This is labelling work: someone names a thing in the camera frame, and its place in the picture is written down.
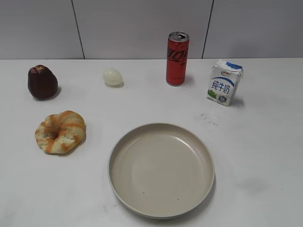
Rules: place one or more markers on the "white blue milk carton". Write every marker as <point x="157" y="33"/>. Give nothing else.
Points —
<point x="224" y="80"/>

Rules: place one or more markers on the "beige round plate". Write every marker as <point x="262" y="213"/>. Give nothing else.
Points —
<point x="161" y="170"/>

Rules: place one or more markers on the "white egg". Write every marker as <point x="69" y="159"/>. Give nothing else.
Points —
<point x="112" y="77"/>

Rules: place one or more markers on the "red soda can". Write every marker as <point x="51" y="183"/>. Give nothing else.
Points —
<point x="177" y="50"/>

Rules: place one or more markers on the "orange striped bagel bread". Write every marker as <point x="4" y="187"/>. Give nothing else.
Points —
<point x="60" y="133"/>

